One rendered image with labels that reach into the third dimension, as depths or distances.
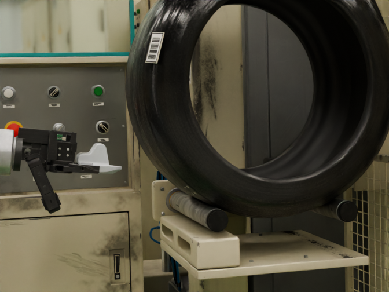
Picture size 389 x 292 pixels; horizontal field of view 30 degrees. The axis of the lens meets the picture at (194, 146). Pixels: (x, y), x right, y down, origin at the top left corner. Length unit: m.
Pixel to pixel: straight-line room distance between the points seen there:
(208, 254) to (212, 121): 0.46
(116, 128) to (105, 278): 0.41
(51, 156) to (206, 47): 0.55
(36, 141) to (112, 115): 0.62
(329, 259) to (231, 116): 0.48
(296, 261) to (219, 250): 0.17
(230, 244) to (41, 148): 0.42
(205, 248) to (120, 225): 0.62
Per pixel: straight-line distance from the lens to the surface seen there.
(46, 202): 1.45
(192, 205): 1.55
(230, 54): 1.82
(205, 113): 1.79
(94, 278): 2.03
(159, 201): 1.75
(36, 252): 2.01
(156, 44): 1.40
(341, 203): 1.53
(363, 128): 1.52
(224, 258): 1.45
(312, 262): 1.52
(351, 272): 1.99
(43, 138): 1.45
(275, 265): 1.49
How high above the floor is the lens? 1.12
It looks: 3 degrees down
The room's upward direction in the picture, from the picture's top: 2 degrees counter-clockwise
